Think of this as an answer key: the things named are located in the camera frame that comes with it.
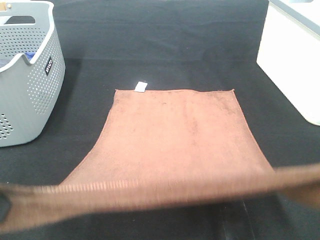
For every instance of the brown microfibre towel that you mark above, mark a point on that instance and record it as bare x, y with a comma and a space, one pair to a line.
162, 149

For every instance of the black table cloth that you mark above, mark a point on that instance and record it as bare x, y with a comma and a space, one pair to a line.
203, 45

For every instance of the clear adhesive tape strip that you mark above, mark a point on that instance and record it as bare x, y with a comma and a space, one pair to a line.
236, 221

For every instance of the grey perforated laundry basket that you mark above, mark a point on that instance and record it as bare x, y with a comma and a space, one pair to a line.
28, 90

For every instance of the blue cloth in basket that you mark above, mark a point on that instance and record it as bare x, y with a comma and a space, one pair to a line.
29, 55

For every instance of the white plastic storage box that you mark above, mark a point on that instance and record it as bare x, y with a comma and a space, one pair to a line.
289, 53

